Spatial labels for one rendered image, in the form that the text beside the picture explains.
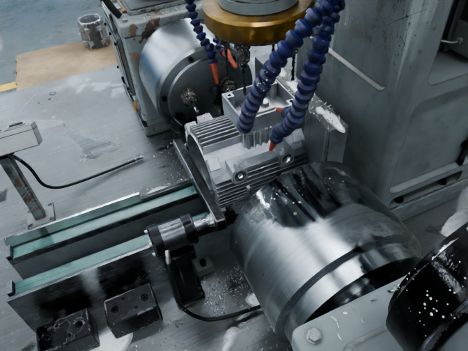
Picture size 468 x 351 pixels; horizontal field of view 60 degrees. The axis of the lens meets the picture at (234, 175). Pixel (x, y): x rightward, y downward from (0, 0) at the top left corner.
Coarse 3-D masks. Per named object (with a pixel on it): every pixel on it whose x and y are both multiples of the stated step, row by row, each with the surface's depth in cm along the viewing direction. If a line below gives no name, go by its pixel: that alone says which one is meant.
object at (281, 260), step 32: (256, 192) 62; (288, 192) 59; (320, 192) 58; (352, 192) 59; (256, 224) 60; (288, 224) 57; (320, 224) 55; (352, 224) 54; (384, 224) 55; (256, 256) 59; (288, 256) 55; (320, 256) 52; (352, 256) 52; (384, 256) 52; (416, 256) 54; (256, 288) 60; (288, 288) 53; (320, 288) 52; (352, 288) 52; (288, 320) 55
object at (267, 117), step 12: (276, 84) 83; (228, 96) 80; (240, 96) 83; (276, 96) 84; (288, 96) 80; (228, 108) 80; (240, 108) 82; (264, 108) 80; (264, 120) 76; (276, 120) 78; (240, 132) 78; (252, 132) 77; (264, 132) 78; (252, 144) 79
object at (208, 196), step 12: (180, 144) 89; (180, 156) 86; (192, 168) 83; (192, 180) 82; (204, 180) 80; (204, 192) 78; (204, 204) 78; (216, 204) 76; (216, 216) 74; (216, 228) 75
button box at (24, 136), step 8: (32, 120) 94; (8, 128) 90; (16, 128) 88; (24, 128) 88; (32, 128) 89; (0, 136) 87; (8, 136) 88; (16, 136) 88; (24, 136) 89; (32, 136) 89; (40, 136) 95; (0, 144) 88; (8, 144) 88; (16, 144) 89; (24, 144) 89; (32, 144) 90; (0, 152) 88; (8, 152) 88
